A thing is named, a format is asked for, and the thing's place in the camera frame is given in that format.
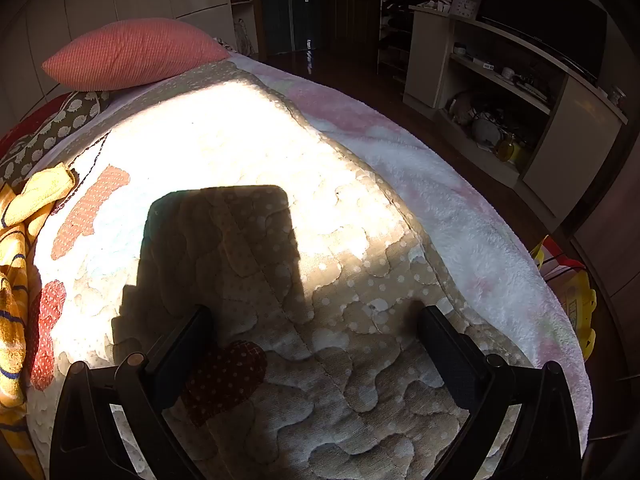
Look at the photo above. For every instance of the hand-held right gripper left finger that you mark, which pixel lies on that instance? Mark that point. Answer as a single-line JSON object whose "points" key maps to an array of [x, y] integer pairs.
{"points": [[187, 355]]}

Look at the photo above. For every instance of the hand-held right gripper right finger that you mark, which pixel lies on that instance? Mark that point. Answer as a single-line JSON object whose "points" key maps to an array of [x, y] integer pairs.
{"points": [[450, 355]]}

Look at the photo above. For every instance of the yellow striped knit sweater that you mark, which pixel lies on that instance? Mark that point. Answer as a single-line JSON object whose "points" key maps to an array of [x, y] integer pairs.
{"points": [[15, 270]]}

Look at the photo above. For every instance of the yellow plastic toy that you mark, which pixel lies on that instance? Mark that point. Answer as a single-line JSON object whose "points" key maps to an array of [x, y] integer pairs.
{"points": [[580, 305]]}

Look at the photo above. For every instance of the white fluffy blanket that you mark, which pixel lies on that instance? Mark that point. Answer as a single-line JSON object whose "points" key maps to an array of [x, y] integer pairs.
{"points": [[450, 200]]}

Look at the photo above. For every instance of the beige quilted bedspread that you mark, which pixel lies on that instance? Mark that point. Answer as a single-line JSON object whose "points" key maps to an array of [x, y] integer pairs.
{"points": [[300, 210]]}

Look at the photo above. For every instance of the yellow bottle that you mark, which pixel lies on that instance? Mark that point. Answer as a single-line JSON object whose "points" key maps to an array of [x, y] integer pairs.
{"points": [[507, 150]]}

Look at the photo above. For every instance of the white round appliance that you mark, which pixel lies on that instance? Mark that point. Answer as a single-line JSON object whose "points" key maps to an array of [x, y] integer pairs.
{"points": [[485, 130]]}

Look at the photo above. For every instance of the white television cabinet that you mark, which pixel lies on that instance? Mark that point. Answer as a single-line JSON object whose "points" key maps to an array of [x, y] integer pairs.
{"points": [[585, 135]]}

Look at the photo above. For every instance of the white bed sheet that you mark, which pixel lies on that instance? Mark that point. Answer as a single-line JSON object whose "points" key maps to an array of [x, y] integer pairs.
{"points": [[122, 100]]}

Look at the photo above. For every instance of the hedgehog print pillow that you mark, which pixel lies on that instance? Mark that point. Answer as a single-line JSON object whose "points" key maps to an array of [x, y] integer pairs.
{"points": [[65, 120]]}

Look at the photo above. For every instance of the red cushion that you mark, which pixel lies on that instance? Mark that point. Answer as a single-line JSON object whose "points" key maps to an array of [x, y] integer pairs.
{"points": [[32, 116]]}

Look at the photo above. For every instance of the pink ribbed pillow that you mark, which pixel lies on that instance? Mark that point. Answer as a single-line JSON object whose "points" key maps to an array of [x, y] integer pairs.
{"points": [[135, 52]]}

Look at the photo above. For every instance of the dark shoe rack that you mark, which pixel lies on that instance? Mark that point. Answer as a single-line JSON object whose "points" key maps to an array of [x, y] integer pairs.
{"points": [[395, 35]]}

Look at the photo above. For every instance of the white square clock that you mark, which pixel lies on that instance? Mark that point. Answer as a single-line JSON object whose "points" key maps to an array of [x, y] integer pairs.
{"points": [[465, 6]]}

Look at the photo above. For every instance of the black television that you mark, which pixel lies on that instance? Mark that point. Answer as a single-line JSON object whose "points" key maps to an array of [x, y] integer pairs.
{"points": [[540, 10]]}

